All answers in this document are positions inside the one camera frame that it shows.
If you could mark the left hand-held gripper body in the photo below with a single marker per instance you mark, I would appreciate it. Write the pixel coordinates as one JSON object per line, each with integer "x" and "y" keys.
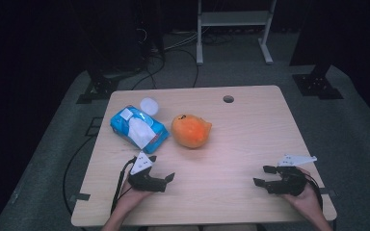
{"x": 143, "y": 181}

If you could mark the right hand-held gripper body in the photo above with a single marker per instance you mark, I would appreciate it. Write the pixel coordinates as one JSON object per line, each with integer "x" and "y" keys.
{"x": 290, "y": 184}

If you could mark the white wet wipe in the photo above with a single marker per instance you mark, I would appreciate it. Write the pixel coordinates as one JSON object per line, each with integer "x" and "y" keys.
{"x": 139, "y": 131}

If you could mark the orange mango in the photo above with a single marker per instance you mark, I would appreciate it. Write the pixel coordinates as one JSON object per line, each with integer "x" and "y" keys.
{"x": 191, "y": 131}

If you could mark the blue wet wipes packet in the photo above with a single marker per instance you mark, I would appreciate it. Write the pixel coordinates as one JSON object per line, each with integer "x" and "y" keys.
{"x": 120, "y": 123}

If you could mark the person's left hand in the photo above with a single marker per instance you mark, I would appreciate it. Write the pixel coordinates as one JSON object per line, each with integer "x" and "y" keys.
{"x": 131, "y": 197}

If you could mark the person's right hand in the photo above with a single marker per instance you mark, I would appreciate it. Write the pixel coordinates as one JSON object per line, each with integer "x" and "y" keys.
{"x": 306, "y": 200}

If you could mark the black tape strip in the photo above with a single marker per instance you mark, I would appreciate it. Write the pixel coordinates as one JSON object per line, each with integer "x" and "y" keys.
{"x": 81, "y": 197}
{"x": 329, "y": 192}

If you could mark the white round lid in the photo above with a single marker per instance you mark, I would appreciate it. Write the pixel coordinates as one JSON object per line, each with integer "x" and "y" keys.
{"x": 149, "y": 106}

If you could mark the black stand base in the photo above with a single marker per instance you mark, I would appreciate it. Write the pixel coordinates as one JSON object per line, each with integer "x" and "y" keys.
{"x": 101, "y": 86}
{"x": 316, "y": 85}

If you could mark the white metal stand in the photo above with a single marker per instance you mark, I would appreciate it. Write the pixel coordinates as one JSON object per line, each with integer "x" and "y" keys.
{"x": 234, "y": 18}

